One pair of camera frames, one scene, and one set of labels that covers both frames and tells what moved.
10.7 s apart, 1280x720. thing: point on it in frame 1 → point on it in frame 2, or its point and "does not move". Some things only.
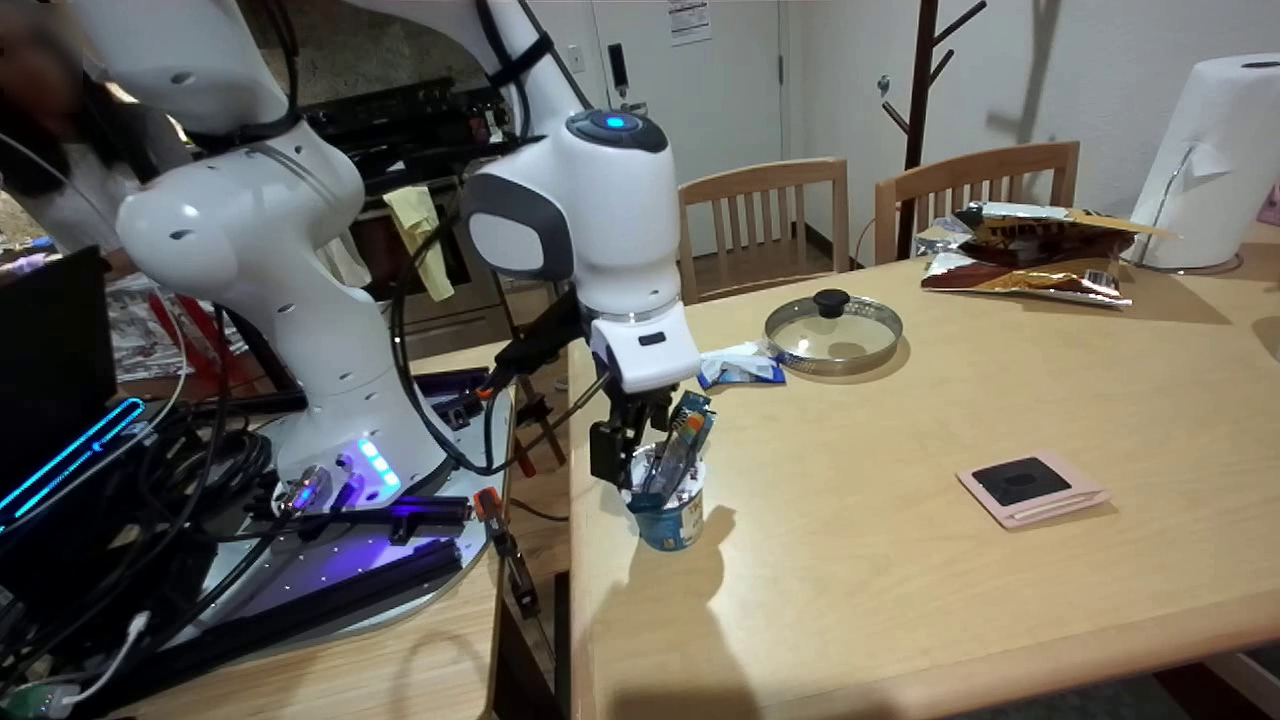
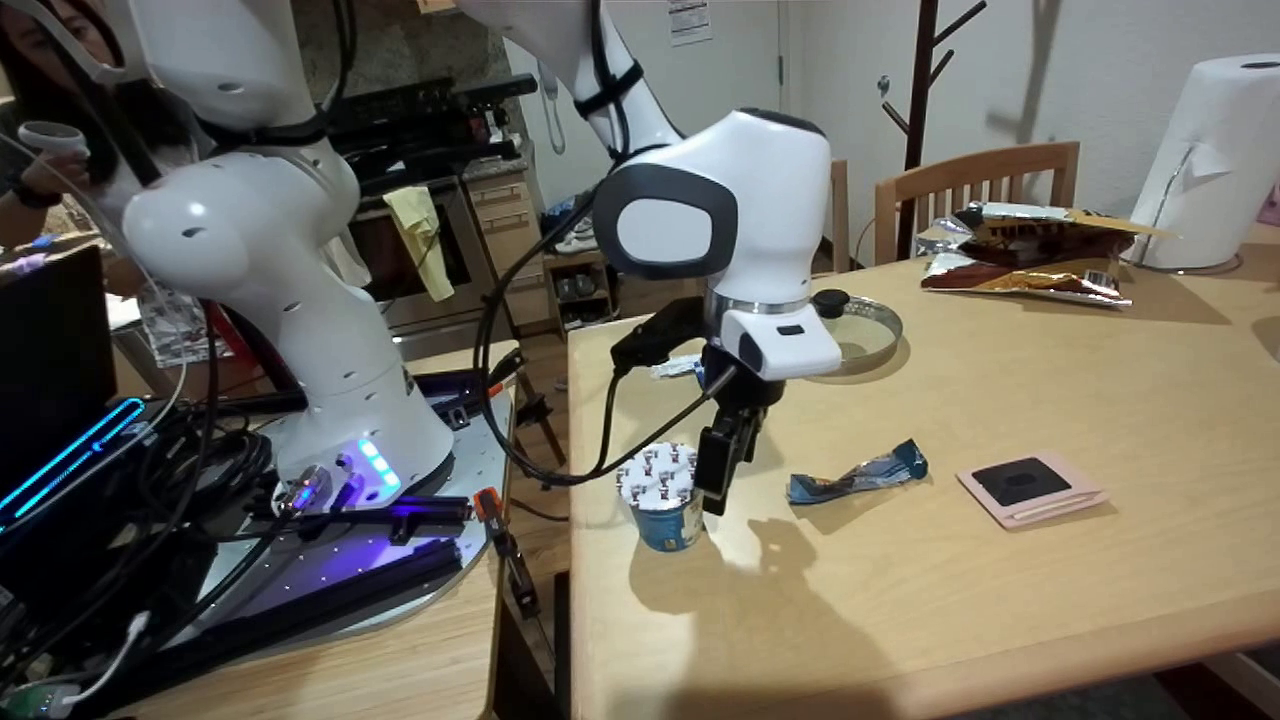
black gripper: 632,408 → 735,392
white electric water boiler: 1208,169 does not move
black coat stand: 918,124 does not move
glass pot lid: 834,335 does not move
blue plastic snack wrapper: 684,440 → 905,460
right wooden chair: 1037,177 does not move
